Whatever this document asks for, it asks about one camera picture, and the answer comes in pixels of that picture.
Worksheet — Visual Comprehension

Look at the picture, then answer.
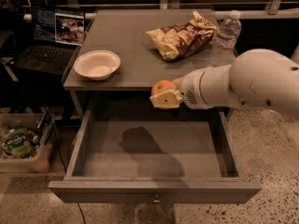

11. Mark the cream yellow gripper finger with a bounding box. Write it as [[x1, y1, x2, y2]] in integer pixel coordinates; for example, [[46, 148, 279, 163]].
[[149, 90, 182, 109]]

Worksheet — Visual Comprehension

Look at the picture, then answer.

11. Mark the grey open top drawer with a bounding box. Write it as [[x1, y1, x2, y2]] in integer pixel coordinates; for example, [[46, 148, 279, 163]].
[[50, 112, 262, 203]]

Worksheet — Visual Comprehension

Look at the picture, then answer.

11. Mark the clear plastic storage bin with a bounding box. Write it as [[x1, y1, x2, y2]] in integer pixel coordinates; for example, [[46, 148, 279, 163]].
[[0, 113, 58, 173]]

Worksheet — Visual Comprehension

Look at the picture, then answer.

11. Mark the green snack bag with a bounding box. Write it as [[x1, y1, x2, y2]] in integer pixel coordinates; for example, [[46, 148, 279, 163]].
[[1, 128, 35, 159]]

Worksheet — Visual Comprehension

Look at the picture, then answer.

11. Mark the white paper bowl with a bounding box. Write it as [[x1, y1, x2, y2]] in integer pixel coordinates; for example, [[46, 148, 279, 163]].
[[73, 50, 121, 81]]

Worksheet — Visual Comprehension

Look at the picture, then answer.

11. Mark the grey cabinet with counter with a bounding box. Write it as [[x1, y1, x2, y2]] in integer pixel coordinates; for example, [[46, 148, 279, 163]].
[[64, 9, 224, 122]]

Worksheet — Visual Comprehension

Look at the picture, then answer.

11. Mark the clear plastic water bottle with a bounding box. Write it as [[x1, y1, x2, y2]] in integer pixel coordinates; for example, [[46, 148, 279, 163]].
[[210, 10, 242, 67]]

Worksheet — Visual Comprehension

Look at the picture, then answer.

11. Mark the black floor cable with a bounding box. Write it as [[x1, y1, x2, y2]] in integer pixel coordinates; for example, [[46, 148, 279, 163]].
[[40, 109, 87, 224]]

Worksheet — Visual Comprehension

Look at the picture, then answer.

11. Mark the yellow brown chip bag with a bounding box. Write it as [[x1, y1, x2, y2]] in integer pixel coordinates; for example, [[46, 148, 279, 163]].
[[145, 10, 218, 61]]

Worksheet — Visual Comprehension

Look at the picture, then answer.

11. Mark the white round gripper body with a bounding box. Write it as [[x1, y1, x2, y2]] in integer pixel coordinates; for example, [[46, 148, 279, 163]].
[[173, 68, 211, 109]]

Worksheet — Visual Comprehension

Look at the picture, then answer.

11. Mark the orange fruit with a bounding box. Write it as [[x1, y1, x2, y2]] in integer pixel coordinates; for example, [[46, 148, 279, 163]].
[[151, 80, 178, 95]]

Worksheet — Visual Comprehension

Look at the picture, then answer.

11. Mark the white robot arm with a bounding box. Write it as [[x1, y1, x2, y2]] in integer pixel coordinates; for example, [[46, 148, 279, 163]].
[[150, 49, 299, 119]]

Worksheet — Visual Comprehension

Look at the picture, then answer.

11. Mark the black open laptop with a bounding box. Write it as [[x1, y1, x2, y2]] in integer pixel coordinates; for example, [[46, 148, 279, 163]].
[[14, 5, 85, 76]]

